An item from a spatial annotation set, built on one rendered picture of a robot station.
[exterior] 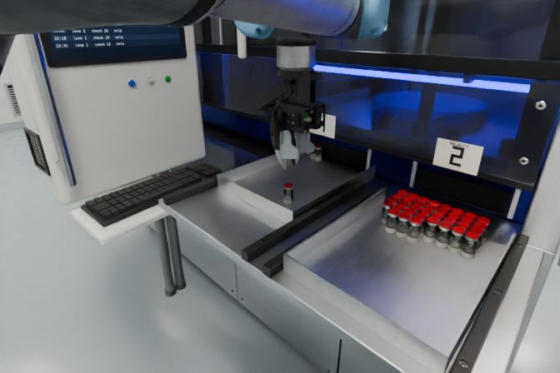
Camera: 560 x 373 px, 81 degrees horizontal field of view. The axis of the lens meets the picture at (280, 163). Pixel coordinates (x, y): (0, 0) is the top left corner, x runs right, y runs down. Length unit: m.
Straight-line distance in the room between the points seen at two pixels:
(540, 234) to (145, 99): 1.03
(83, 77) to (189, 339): 1.16
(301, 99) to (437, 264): 0.38
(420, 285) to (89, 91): 0.90
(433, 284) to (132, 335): 1.41
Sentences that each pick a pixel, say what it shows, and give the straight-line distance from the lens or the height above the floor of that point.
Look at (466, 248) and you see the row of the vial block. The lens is 0.67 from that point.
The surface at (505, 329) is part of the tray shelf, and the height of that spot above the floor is 0.88.
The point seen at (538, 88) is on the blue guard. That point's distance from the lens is 0.70.
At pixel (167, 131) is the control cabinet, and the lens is 1.15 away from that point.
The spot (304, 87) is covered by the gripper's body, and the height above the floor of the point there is 1.16.
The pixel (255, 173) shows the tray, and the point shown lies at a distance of 0.92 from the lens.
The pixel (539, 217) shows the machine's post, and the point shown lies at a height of 0.94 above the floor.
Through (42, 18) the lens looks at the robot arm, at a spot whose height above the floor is 1.26.
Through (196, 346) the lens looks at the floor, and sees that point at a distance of 1.64.
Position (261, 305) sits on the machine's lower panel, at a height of 0.18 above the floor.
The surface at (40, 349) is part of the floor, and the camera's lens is 1.89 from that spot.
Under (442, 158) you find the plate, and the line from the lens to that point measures 0.76.
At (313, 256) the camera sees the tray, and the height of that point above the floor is 0.88.
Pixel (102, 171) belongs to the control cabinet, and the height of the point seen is 0.87.
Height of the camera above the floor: 1.26
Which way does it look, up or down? 22 degrees down
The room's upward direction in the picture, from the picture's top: straight up
